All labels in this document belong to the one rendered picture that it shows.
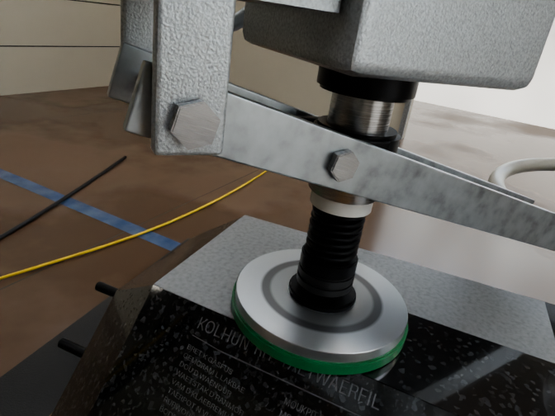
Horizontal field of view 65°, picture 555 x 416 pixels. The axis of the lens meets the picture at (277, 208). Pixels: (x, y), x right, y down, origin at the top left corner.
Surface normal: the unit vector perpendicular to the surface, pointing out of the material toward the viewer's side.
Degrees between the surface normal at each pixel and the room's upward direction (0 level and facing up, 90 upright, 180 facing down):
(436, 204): 90
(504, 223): 90
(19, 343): 0
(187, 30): 90
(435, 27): 90
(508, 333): 0
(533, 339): 0
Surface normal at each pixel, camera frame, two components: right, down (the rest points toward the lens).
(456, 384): 0.14, -0.90
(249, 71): -0.46, 0.30
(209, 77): 0.42, 0.42
